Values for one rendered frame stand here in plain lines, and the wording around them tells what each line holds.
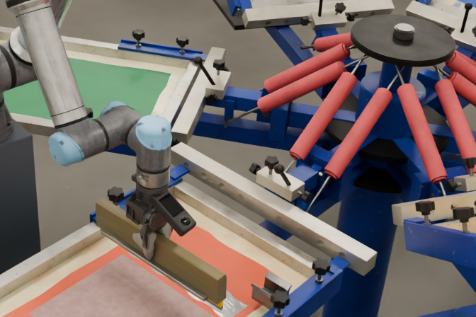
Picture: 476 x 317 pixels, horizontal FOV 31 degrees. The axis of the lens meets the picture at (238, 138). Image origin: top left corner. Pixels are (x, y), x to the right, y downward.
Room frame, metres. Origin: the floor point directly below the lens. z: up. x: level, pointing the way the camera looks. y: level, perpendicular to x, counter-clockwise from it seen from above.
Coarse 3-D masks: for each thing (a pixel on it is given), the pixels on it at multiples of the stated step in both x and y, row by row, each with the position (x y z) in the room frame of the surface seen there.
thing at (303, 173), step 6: (294, 168) 2.02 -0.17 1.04; (300, 168) 2.02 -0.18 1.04; (306, 168) 2.02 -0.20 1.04; (294, 174) 1.99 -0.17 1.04; (300, 174) 1.99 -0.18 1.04; (306, 174) 2.00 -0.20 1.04; (312, 174) 2.00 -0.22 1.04; (306, 180) 1.97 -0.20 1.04; (312, 180) 1.99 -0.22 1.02; (306, 186) 1.97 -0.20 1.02; (312, 186) 2.00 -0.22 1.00; (282, 198) 1.88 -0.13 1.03
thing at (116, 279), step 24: (192, 240) 1.77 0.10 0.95; (216, 240) 1.78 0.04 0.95; (96, 264) 1.65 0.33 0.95; (120, 264) 1.66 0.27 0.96; (144, 264) 1.66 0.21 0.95; (72, 288) 1.56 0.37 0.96; (96, 288) 1.56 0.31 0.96; (120, 288) 1.57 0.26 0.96; (144, 288) 1.58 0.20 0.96; (24, 312) 1.46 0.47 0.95; (48, 312) 1.47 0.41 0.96; (72, 312) 1.48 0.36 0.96; (96, 312) 1.48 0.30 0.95; (120, 312) 1.49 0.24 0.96
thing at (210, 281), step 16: (96, 208) 1.67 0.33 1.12; (112, 208) 1.65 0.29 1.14; (112, 224) 1.63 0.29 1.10; (128, 224) 1.60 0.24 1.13; (128, 240) 1.60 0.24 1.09; (160, 240) 1.54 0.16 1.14; (160, 256) 1.53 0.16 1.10; (176, 256) 1.50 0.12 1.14; (192, 256) 1.49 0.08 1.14; (176, 272) 1.50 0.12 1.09; (192, 272) 1.47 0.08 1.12; (208, 272) 1.44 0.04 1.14; (208, 288) 1.44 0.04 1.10; (224, 288) 1.44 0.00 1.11
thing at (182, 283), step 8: (104, 232) 1.64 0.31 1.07; (112, 240) 1.62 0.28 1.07; (120, 240) 1.61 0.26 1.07; (128, 248) 1.58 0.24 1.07; (136, 256) 1.56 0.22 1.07; (144, 256) 1.56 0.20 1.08; (152, 264) 1.53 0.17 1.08; (160, 272) 1.51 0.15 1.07; (168, 272) 1.51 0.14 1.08; (176, 280) 1.48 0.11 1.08; (184, 280) 1.48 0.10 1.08; (184, 288) 1.46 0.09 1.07; (192, 288) 1.46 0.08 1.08; (200, 296) 1.43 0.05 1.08
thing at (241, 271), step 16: (224, 256) 1.72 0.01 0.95; (240, 256) 1.72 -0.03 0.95; (224, 272) 1.66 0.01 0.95; (240, 272) 1.66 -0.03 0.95; (256, 272) 1.67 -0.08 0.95; (176, 288) 1.59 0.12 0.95; (240, 288) 1.60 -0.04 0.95; (144, 304) 1.52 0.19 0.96; (160, 304) 1.52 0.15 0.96; (176, 304) 1.53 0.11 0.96; (192, 304) 1.53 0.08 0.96; (256, 304) 1.55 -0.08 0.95
